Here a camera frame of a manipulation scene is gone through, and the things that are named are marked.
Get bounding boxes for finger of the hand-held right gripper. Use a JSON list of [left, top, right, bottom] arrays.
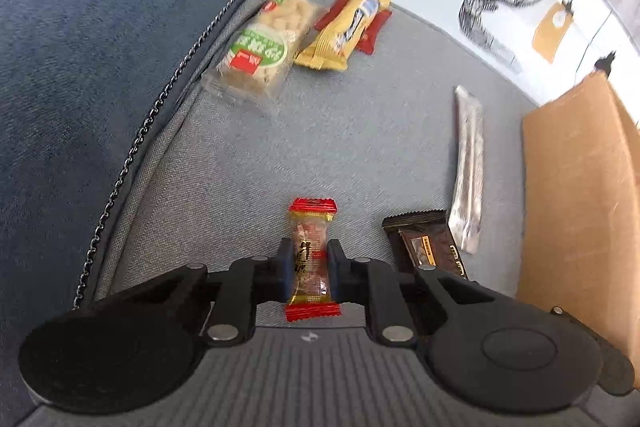
[[550, 306, 637, 397]]

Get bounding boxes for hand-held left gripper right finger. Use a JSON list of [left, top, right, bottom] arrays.
[[326, 238, 531, 348]]

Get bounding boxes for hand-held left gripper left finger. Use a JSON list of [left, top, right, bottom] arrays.
[[95, 237, 296, 348]]

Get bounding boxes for small red-ended candy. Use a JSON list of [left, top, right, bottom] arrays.
[[285, 198, 341, 323]]

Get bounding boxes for dark brown chocolate packet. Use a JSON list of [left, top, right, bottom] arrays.
[[381, 209, 471, 283]]

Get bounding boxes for brown cardboard box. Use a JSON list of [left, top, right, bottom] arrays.
[[515, 72, 640, 390]]

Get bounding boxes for long silver snack packet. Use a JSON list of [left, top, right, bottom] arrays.
[[447, 85, 486, 254]]

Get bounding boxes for green label rice cracker packet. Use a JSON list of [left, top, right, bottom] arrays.
[[201, 0, 321, 108]]

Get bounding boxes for yellow snack packet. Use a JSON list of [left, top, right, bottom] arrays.
[[294, 0, 392, 72]]

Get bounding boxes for red snack packet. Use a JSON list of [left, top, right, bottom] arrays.
[[314, 0, 393, 55]]

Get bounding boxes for grey deer print sofa cover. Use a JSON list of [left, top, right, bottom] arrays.
[[75, 0, 640, 343]]

